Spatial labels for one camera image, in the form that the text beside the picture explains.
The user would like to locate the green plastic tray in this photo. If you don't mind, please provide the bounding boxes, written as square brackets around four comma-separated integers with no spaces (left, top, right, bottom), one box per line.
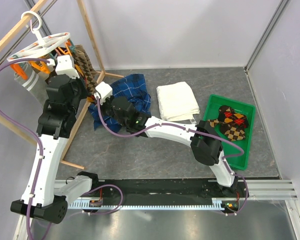
[194,93,256,171]

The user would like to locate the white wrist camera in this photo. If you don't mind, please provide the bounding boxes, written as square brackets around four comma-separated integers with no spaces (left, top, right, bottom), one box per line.
[47,55,80,79]
[93,82,113,103]

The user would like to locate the wooden drying rack frame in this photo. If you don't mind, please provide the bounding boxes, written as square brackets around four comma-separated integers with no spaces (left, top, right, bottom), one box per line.
[0,0,123,170]

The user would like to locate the black red argyle sock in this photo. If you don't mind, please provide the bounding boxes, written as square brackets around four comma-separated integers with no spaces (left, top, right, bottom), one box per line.
[218,105,249,129]
[86,95,97,104]

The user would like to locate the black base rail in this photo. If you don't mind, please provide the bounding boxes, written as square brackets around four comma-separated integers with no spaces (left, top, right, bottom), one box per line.
[83,178,249,207]

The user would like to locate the brown yellow argyle sock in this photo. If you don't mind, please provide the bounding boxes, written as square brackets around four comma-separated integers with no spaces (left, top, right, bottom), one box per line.
[219,124,246,142]

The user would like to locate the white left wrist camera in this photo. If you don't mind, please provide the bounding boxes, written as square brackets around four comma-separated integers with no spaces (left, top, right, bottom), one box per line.
[47,55,80,79]

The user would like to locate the white folded towel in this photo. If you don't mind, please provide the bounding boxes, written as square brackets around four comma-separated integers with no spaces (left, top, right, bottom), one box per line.
[156,81,200,122]

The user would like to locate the blue plaid shirt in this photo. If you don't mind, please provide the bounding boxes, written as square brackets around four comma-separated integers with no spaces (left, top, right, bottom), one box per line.
[88,73,151,133]

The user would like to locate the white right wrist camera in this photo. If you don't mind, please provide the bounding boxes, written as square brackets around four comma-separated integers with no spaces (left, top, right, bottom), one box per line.
[93,82,113,103]

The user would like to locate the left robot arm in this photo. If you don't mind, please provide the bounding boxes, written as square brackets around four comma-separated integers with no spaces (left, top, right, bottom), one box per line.
[10,74,100,224]

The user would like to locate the grey white striped sock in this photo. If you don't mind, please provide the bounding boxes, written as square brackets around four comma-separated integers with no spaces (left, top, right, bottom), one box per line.
[14,63,48,107]

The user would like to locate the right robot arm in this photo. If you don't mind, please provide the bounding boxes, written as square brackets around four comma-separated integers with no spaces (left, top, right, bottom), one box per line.
[97,96,238,197]

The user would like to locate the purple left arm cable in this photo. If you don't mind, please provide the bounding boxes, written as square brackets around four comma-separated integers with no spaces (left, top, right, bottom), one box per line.
[0,57,125,240]

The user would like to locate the white round sock hanger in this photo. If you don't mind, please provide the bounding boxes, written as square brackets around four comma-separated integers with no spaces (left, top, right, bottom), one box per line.
[6,10,71,62]

